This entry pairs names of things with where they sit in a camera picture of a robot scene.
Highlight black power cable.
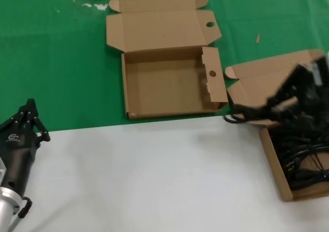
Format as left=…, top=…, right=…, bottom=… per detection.
left=223, top=101, right=283, bottom=126

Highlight pile of black cables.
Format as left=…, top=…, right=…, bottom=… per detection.
left=267, top=87, right=329, bottom=192

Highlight open cardboard box holding cables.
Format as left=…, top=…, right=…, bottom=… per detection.
left=225, top=49, right=329, bottom=202

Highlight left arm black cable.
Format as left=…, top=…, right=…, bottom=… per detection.
left=7, top=195, right=33, bottom=232

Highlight white torn tape scraps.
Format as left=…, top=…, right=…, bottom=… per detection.
left=82, top=2, right=108, bottom=11

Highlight green table mat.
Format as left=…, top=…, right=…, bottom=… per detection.
left=0, top=0, right=329, bottom=135

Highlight open cardboard box with holes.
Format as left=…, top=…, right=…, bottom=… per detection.
left=106, top=0, right=229, bottom=121

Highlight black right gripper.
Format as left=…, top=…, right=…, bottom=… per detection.
left=266, top=63, right=322, bottom=120

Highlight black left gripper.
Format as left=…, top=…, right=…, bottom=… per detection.
left=0, top=98, right=51, bottom=194

